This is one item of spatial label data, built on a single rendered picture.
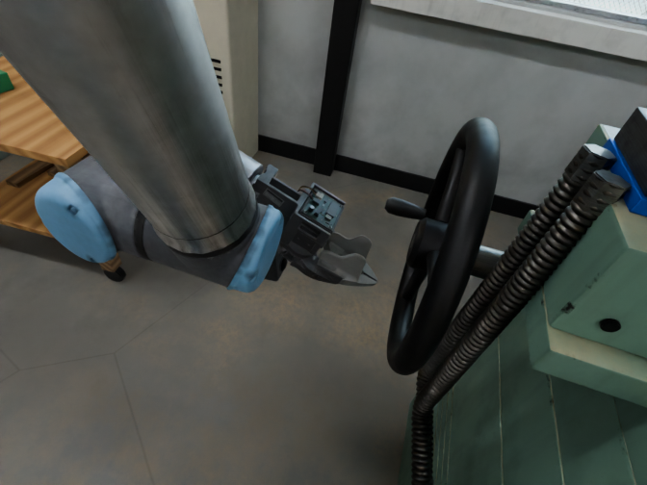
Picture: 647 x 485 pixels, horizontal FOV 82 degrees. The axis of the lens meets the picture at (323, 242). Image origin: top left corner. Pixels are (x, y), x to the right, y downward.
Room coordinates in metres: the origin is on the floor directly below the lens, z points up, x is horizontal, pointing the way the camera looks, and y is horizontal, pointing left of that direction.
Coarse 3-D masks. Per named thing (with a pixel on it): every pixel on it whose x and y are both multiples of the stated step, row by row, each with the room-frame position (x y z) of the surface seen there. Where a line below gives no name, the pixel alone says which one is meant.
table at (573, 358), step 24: (600, 144) 0.48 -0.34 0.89; (528, 216) 0.33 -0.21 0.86; (528, 312) 0.21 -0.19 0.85; (528, 336) 0.19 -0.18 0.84; (552, 336) 0.17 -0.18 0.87; (576, 336) 0.18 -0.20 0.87; (552, 360) 0.16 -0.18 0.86; (576, 360) 0.16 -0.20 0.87; (600, 360) 0.16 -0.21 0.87; (624, 360) 0.16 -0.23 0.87; (600, 384) 0.15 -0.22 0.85; (624, 384) 0.15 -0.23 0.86
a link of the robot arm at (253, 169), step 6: (246, 156) 0.40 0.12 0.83; (246, 162) 0.39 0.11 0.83; (252, 162) 0.40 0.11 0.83; (246, 168) 0.38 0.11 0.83; (252, 168) 0.38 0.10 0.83; (258, 168) 0.39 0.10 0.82; (246, 174) 0.37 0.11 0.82; (252, 174) 0.37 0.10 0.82; (258, 174) 0.40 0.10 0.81; (252, 180) 0.38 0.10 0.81
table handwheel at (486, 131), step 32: (480, 128) 0.32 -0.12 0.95; (448, 160) 0.42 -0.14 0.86; (480, 160) 0.27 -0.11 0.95; (448, 192) 0.36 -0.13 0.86; (480, 192) 0.24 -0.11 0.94; (448, 224) 0.23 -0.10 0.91; (480, 224) 0.22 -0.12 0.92; (416, 256) 0.29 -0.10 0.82; (448, 256) 0.21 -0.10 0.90; (480, 256) 0.30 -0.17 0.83; (416, 288) 0.32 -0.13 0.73; (448, 288) 0.19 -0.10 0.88; (416, 320) 0.18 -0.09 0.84; (448, 320) 0.18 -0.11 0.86; (416, 352) 0.17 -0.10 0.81
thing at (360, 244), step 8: (336, 232) 0.38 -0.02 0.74; (328, 240) 0.38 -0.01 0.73; (336, 240) 0.38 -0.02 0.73; (344, 240) 0.37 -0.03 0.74; (352, 240) 0.37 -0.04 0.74; (360, 240) 0.37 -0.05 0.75; (368, 240) 0.37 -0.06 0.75; (328, 248) 0.37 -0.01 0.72; (336, 248) 0.37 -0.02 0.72; (344, 248) 0.37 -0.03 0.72; (352, 248) 0.37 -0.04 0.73; (360, 248) 0.37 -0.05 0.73; (368, 248) 0.37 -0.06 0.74; (368, 272) 0.35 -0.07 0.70; (376, 280) 0.35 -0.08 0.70
